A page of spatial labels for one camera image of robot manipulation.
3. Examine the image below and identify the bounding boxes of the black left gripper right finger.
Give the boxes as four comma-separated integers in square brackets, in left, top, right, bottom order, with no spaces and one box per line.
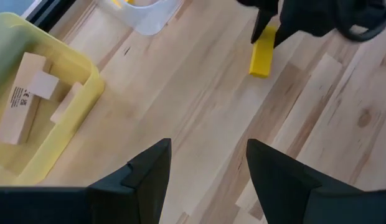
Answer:
[246,139,322,224]

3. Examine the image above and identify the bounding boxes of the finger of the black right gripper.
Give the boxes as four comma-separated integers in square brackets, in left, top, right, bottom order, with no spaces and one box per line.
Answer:
[250,9,275,44]
[273,14,306,48]

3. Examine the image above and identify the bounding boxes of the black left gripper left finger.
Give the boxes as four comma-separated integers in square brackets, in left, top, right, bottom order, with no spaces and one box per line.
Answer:
[87,138,172,224]

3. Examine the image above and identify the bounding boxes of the yellow long block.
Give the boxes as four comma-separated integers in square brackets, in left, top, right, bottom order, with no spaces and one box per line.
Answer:
[248,24,278,79]

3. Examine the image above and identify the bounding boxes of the natural wood long block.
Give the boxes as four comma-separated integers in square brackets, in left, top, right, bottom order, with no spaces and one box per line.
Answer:
[49,81,85,125]
[0,51,53,146]

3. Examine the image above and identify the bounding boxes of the natural wood cube block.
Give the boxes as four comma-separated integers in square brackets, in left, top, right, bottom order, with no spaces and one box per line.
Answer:
[26,70,60,101]

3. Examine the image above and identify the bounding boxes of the yellow translucent plastic bin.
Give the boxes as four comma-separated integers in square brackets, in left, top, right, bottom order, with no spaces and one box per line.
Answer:
[0,11,106,187]

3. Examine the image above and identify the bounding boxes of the clear plastic bin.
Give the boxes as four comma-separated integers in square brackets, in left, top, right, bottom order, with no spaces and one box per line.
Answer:
[96,0,185,37]

